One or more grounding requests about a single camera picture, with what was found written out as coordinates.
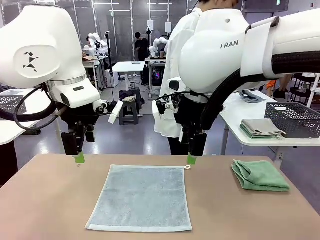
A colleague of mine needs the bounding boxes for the black utility cart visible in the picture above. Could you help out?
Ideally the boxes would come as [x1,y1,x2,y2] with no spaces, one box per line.
[289,73,316,104]

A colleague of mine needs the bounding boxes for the right arm black hose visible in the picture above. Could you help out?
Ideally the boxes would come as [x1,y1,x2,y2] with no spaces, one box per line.
[201,51,320,132]

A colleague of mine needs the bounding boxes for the grey step stool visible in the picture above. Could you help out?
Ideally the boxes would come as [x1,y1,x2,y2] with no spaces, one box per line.
[118,99,140,126]

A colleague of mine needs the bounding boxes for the white standing desk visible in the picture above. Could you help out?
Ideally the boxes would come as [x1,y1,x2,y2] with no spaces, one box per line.
[111,61,146,118]

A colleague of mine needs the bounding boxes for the man in black clothes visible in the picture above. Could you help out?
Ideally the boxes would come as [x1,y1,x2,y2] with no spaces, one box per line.
[134,31,150,62]

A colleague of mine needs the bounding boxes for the grey perforated plastic basket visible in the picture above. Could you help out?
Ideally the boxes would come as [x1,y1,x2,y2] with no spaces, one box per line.
[0,94,27,121]
[263,102,320,139]

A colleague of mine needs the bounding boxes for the pile of dark clothes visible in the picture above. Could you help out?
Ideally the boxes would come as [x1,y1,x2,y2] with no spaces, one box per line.
[118,89,137,103]

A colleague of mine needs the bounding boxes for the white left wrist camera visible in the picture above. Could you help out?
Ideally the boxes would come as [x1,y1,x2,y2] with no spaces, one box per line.
[92,99,125,125]

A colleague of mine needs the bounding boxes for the seated person white top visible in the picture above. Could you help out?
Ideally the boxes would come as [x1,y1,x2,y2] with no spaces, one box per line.
[83,36,96,57]

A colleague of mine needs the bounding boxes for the person in white shirt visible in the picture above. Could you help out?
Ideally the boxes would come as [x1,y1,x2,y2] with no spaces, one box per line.
[151,0,247,156]

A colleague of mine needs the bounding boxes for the beige grey towel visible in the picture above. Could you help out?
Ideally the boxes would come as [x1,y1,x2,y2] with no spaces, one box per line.
[240,118,284,135]

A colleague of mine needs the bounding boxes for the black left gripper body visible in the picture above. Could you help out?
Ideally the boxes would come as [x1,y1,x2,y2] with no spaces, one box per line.
[56,102,97,133]

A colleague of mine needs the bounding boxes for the white shelf frame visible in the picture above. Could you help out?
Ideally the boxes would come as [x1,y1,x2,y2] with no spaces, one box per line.
[306,73,320,108]

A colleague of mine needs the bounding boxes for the black camera pole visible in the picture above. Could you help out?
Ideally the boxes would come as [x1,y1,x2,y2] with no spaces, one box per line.
[104,30,115,88]

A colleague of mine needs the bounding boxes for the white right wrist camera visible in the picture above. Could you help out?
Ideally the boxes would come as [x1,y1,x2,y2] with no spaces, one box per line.
[151,98,182,116]

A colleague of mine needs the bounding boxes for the white velcro strap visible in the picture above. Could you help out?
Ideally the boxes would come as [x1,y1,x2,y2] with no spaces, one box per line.
[240,16,280,77]

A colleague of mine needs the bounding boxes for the green terry towel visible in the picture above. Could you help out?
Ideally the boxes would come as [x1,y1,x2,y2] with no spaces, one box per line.
[239,124,288,140]
[230,159,291,193]

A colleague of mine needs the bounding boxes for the white computer case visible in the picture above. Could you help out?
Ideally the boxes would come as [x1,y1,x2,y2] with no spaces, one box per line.
[104,69,120,89]

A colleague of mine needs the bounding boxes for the grey metal workbench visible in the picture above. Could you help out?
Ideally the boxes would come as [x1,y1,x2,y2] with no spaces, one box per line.
[144,56,167,98]
[82,59,106,97]

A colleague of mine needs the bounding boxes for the person in black trousers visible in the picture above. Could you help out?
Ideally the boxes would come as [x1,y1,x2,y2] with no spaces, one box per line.
[0,142,19,186]

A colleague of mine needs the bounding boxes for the mannequin white top orange trousers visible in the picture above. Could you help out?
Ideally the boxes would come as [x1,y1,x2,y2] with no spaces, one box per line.
[259,73,293,100]

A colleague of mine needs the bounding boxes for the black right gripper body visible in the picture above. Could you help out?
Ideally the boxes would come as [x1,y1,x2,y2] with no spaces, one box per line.
[174,96,208,133]

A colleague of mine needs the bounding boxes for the dark step stool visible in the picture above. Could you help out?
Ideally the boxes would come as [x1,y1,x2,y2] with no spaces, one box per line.
[129,87,144,111]

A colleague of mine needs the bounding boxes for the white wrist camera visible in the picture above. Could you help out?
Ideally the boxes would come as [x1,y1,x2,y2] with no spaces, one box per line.
[92,99,125,125]
[151,98,182,116]

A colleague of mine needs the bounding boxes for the left arm black hose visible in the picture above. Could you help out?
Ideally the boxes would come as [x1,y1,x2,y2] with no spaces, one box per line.
[0,83,118,131]

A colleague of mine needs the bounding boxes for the arm black hose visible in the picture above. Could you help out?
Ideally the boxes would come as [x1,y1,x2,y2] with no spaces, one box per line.
[0,83,118,131]
[201,51,320,132]

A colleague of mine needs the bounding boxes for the grey blue towel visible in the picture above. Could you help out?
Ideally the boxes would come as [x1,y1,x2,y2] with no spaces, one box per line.
[236,89,268,104]

